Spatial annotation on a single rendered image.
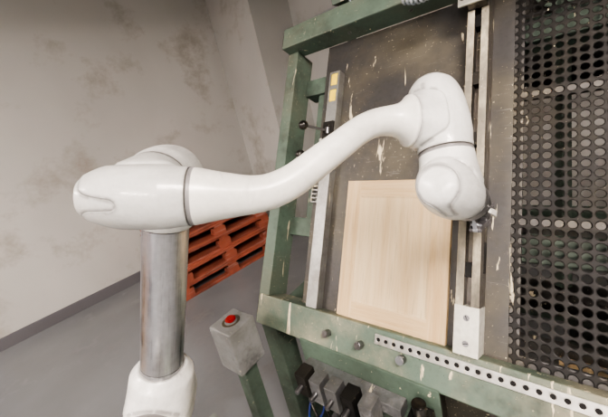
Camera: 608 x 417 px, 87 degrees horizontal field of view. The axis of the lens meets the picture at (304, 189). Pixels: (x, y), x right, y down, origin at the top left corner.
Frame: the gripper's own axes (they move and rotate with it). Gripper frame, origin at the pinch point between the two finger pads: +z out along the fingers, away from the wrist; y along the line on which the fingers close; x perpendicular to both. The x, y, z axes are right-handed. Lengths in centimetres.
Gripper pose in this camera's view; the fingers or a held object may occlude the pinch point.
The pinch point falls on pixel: (488, 212)
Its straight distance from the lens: 97.5
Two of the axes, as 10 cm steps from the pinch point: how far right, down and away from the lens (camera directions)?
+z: 6.4, 1.7, 7.5
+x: -7.6, 0.0, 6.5
